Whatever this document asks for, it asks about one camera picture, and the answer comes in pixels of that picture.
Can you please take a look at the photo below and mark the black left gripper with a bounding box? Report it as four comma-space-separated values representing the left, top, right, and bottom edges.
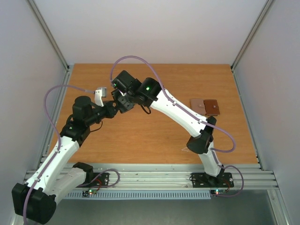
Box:
86, 100, 121, 126

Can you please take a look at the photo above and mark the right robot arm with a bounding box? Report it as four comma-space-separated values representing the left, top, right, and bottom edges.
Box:
112, 70, 224, 187

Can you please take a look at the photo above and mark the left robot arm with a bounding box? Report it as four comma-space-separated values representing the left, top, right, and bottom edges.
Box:
12, 96, 118, 225

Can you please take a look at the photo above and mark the beige leather card holder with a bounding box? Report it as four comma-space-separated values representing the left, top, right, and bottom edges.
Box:
190, 98, 206, 116

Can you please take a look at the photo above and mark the brown leather card holder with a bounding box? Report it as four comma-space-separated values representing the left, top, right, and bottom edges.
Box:
203, 99, 220, 116

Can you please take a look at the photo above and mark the left circuit board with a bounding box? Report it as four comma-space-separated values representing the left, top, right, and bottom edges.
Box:
82, 189, 98, 197

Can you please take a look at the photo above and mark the circuit board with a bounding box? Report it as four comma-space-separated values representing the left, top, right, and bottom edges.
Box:
210, 189, 227, 196
82, 189, 98, 197

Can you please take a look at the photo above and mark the right circuit board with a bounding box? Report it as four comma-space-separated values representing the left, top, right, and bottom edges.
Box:
210, 189, 227, 196

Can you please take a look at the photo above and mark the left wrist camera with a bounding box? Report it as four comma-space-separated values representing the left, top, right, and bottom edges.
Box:
94, 87, 107, 107

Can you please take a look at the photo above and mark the aluminium rail frame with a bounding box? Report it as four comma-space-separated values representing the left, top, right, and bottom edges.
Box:
22, 163, 279, 190

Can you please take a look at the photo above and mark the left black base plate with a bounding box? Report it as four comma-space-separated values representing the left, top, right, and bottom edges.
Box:
78, 172, 110, 188

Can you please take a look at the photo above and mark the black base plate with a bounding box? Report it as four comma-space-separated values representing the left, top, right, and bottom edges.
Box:
78, 172, 110, 188
189, 172, 234, 188

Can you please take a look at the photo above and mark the grey slotted cable duct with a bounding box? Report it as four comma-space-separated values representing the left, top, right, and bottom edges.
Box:
65, 190, 210, 200

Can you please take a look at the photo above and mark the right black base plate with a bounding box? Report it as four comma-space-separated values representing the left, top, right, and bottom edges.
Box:
189, 172, 234, 188

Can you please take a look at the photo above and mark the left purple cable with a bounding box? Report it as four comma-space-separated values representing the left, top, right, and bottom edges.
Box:
22, 84, 97, 223

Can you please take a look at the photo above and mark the purple cable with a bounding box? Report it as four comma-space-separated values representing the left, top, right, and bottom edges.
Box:
22, 84, 97, 223
110, 55, 236, 153

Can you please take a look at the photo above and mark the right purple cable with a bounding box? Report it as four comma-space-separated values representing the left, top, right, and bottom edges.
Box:
110, 55, 236, 153

